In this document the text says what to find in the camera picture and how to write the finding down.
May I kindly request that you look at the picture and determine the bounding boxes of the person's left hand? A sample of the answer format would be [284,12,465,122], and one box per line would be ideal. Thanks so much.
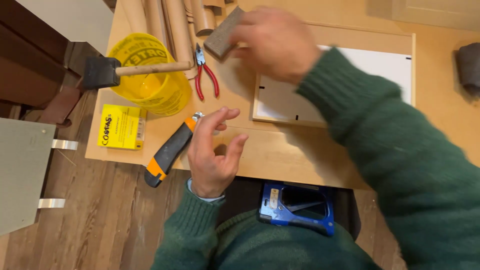
[187,106,250,199]

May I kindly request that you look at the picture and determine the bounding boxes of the person's right hand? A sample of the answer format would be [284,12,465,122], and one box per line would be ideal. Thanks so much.
[227,6,323,85]

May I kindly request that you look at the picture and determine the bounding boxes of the grey sanding block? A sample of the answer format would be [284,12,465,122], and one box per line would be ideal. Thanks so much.
[203,5,246,61]

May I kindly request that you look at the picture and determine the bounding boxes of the heap of brown paper rolls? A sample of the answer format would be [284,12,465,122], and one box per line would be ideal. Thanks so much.
[119,0,238,80]

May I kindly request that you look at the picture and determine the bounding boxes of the yellow plastic tub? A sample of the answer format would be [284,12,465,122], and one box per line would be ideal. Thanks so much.
[107,32,193,116]

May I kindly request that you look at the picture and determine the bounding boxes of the black rubber mallet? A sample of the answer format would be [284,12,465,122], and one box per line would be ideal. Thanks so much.
[82,56,193,90]

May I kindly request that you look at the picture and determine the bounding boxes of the orange black utility knife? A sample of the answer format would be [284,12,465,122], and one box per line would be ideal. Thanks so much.
[144,111,205,188]

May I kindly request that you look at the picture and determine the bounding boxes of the yellow cardboard box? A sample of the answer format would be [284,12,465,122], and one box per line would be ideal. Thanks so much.
[97,104,148,151]

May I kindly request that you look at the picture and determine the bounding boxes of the blue staple gun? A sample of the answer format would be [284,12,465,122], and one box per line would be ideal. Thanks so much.
[257,181,335,237]

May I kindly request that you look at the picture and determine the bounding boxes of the person's green sweater torso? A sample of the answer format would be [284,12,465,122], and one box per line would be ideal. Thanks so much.
[210,208,383,270]

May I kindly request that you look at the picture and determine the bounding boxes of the dark wooden furniture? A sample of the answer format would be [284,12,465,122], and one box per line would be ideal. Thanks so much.
[0,0,92,129]

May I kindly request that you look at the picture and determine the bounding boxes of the grey cloth bundle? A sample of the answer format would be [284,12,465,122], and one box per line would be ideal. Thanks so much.
[455,42,480,97]

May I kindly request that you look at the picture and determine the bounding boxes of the grey metal cabinet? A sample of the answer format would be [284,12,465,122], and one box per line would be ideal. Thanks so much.
[0,117,79,237]

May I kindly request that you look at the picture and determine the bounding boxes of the red handled pliers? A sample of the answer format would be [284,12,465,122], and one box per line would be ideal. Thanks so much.
[194,42,220,101]

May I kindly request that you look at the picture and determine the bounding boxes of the wooden picture frame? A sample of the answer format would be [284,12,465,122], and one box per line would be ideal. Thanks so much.
[252,20,417,129]

